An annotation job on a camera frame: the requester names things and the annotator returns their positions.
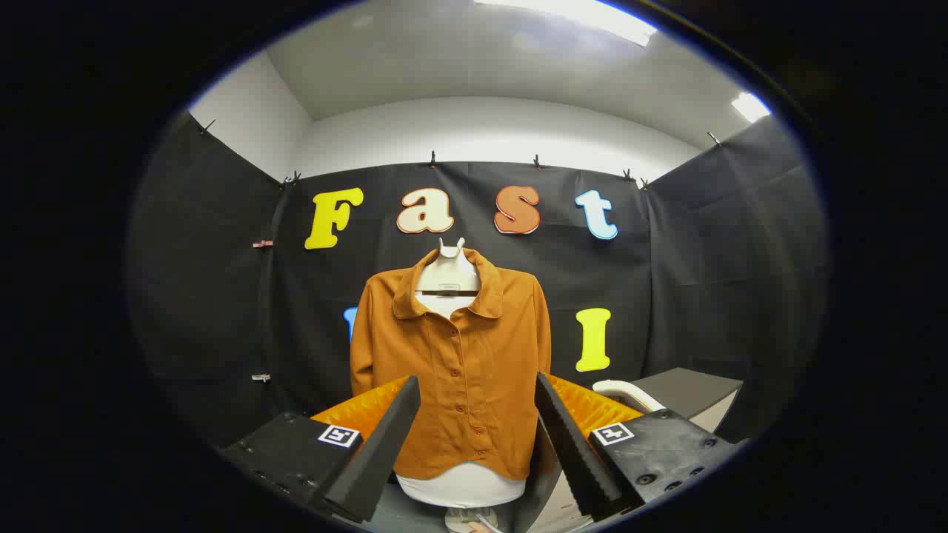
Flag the white mannequin torso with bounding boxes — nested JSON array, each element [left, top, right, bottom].
[[396, 237, 528, 509]]

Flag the row of black cloth clips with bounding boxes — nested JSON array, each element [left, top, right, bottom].
[[197, 118, 723, 190]]

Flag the small ceiling light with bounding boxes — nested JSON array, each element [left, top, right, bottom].
[[732, 92, 772, 124]]

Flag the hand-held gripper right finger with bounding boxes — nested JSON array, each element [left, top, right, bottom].
[[534, 372, 741, 520]]

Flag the long ceiling light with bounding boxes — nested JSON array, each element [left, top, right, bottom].
[[474, 0, 658, 47]]

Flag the white garment steamer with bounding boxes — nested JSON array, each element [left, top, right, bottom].
[[592, 380, 667, 413]]

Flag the orange button-up shirt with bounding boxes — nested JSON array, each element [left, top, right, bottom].
[[350, 247, 553, 482]]

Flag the grey side table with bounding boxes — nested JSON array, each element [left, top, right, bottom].
[[630, 368, 744, 434]]

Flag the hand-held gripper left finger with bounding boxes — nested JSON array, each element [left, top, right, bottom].
[[221, 375, 421, 524]]

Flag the black backdrop cloth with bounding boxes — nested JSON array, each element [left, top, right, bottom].
[[126, 111, 829, 452]]

